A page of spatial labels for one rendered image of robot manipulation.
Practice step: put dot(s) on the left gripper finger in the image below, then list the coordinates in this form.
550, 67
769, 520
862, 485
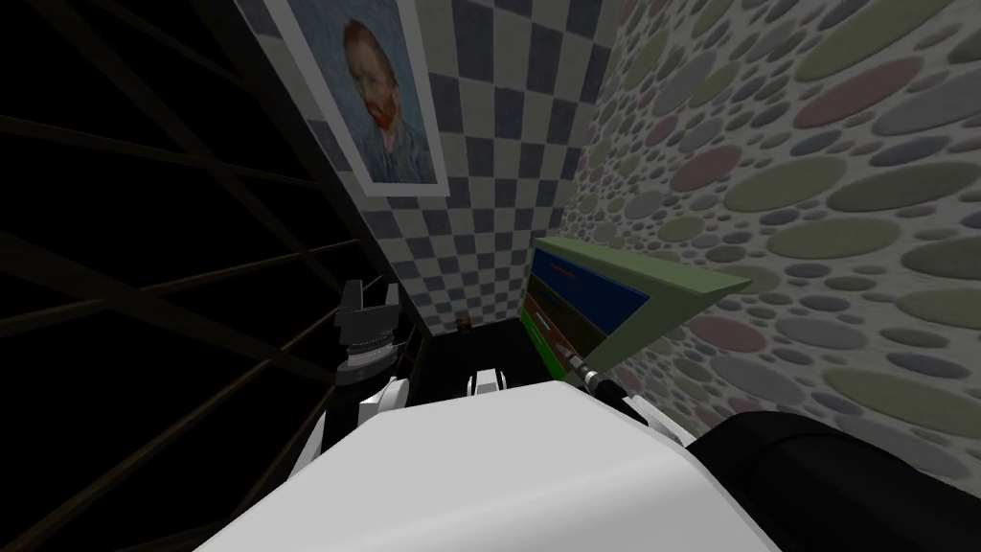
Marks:
352, 297
392, 297

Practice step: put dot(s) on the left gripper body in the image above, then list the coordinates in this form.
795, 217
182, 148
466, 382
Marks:
366, 320

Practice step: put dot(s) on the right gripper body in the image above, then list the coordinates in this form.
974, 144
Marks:
572, 357

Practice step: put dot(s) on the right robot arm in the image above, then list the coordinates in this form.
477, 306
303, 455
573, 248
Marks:
828, 491

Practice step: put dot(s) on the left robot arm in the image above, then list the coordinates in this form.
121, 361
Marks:
368, 360

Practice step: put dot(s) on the green drawer front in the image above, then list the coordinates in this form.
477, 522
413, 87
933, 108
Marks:
540, 337

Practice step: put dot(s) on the brown drawer front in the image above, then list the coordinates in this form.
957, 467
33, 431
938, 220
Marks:
567, 318

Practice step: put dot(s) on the blue drawer front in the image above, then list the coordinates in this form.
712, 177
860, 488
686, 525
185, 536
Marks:
594, 295

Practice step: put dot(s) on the green drawer cabinet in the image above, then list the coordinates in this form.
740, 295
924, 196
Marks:
674, 295

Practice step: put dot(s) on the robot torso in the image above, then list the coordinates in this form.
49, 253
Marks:
506, 475

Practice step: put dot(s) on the dark wooden lattice shelf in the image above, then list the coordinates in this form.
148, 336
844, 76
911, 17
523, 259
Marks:
153, 253

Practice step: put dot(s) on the framed portrait painting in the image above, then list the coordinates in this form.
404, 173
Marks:
375, 92

